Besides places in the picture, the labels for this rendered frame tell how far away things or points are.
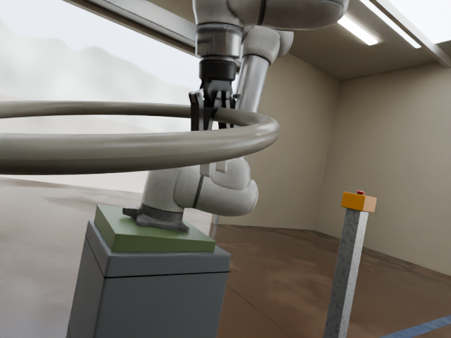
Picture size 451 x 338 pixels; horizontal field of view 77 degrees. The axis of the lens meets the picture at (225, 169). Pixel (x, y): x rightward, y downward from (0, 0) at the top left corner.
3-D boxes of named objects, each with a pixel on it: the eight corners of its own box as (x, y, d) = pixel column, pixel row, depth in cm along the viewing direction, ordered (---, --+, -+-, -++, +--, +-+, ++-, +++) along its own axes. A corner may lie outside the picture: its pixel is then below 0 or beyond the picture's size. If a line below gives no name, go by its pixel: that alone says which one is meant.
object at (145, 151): (68, 258, 11) (60, 184, 10) (-219, 130, 32) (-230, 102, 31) (311, 129, 53) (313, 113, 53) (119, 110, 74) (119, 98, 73)
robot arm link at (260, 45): (191, 206, 110) (245, 219, 113) (192, 212, 94) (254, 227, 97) (239, 19, 114) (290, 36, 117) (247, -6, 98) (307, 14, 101)
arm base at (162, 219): (119, 209, 105) (123, 194, 105) (176, 218, 114) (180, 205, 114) (123, 223, 88) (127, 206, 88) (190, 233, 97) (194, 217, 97)
